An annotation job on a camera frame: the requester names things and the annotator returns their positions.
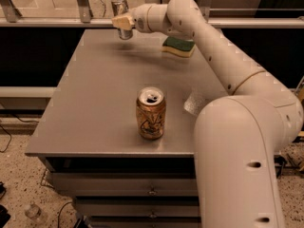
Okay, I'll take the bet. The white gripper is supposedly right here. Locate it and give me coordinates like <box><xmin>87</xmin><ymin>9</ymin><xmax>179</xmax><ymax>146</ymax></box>
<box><xmin>111</xmin><ymin>4</ymin><xmax>155</xmax><ymax>33</ymax></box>

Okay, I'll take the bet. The green yellow sponge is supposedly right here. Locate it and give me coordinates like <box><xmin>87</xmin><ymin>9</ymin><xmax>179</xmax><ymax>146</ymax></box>
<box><xmin>161</xmin><ymin>37</ymin><xmax>195</xmax><ymax>58</ymax></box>

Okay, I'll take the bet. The clear plastic bottle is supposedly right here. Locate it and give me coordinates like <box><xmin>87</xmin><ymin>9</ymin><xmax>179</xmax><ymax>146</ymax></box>
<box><xmin>25</xmin><ymin>203</ymin><xmax>48</xmax><ymax>225</ymax></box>

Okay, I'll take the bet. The bottom grey drawer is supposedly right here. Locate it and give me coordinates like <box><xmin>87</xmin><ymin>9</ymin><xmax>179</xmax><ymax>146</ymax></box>
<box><xmin>89</xmin><ymin>217</ymin><xmax>201</xmax><ymax>228</ymax></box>

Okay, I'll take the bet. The orange patterned soda can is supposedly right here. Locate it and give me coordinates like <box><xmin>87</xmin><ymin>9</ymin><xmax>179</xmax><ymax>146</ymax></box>
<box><xmin>136</xmin><ymin>86</ymin><xmax>166</xmax><ymax>140</ymax></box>

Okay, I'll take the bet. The middle grey drawer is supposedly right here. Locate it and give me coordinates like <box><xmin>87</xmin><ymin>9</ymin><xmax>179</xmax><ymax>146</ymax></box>
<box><xmin>74</xmin><ymin>197</ymin><xmax>200</xmax><ymax>218</ymax></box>

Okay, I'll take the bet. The grey drawer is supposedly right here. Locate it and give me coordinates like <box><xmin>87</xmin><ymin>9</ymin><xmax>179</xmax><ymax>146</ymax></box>
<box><xmin>74</xmin><ymin>197</ymin><xmax>200</xmax><ymax>218</ymax></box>
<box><xmin>51</xmin><ymin>173</ymin><xmax>198</xmax><ymax>197</ymax></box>
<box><xmin>89</xmin><ymin>217</ymin><xmax>201</xmax><ymax>228</ymax></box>

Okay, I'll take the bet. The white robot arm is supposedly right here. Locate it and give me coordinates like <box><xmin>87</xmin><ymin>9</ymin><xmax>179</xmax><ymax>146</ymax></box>
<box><xmin>112</xmin><ymin>0</ymin><xmax>303</xmax><ymax>228</ymax></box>

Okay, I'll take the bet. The metal window railing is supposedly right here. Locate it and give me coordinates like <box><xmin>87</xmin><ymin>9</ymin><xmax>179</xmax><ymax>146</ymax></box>
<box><xmin>0</xmin><ymin>0</ymin><xmax>304</xmax><ymax>29</ymax></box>

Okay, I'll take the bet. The silver blue redbull can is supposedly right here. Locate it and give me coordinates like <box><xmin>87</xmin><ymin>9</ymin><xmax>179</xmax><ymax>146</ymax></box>
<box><xmin>111</xmin><ymin>0</ymin><xmax>133</xmax><ymax>40</ymax></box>

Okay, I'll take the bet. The top grey drawer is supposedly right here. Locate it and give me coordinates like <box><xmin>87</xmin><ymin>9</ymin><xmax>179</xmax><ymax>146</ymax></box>
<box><xmin>51</xmin><ymin>173</ymin><xmax>198</xmax><ymax>197</ymax></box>

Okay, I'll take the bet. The grey drawer cabinet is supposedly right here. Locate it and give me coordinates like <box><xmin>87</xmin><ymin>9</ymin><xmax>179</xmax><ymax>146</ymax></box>
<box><xmin>25</xmin><ymin>28</ymin><xmax>229</xmax><ymax>228</ymax></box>

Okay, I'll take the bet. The black floor cable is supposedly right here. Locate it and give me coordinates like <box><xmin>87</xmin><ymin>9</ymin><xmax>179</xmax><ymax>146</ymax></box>
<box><xmin>0</xmin><ymin>111</ymin><xmax>41</xmax><ymax>154</ymax></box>

